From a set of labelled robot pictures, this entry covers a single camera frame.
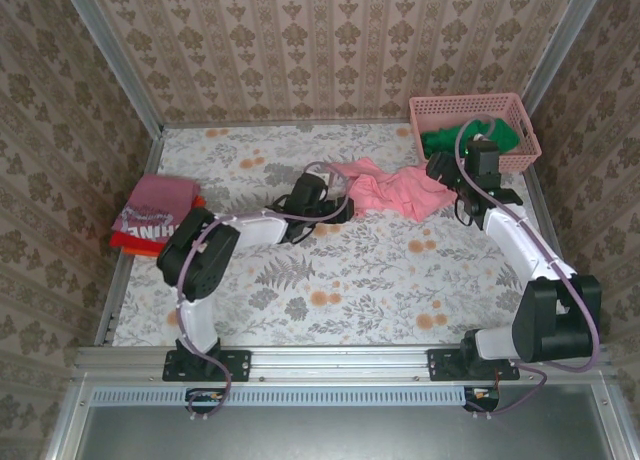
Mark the pink t-shirt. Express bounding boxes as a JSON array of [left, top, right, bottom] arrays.
[[329, 157, 459, 224]]

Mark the green t-shirt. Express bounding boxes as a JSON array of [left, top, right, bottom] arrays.
[[419, 118, 521, 164]]

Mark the pink plastic basket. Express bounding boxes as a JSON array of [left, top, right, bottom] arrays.
[[408, 93, 544, 175]]

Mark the floral tablecloth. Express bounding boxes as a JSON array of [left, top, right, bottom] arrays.
[[112, 122, 576, 346]]

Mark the folded maroon printed t-shirt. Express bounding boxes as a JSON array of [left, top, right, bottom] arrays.
[[110, 173, 201, 244]]

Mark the folded red t-shirt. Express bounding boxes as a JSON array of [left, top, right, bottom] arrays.
[[109, 194, 206, 251]]

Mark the grey metal panel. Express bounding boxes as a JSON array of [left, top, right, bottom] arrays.
[[47, 383, 640, 460]]

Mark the aluminium frame post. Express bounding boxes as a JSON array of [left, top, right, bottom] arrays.
[[521, 0, 610, 114], [58, 0, 165, 134]]

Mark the aluminium mounting rail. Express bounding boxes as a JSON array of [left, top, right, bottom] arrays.
[[74, 346, 611, 382]]

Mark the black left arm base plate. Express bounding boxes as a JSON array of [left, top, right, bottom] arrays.
[[163, 348, 251, 382]]

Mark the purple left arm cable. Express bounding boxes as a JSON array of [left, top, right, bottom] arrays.
[[172, 162, 356, 424]]

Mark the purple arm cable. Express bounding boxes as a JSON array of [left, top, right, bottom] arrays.
[[172, 162, 356, 424], [453, 117, 601, 421]]

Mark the slotted grey cable duct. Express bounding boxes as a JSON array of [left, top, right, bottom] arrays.
[[92, 385, 467, 407]]

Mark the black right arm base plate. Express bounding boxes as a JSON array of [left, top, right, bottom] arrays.
[[427, 348, 521, 382]]

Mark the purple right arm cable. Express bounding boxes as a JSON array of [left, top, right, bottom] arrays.
[[453, 117, 601, 421]]

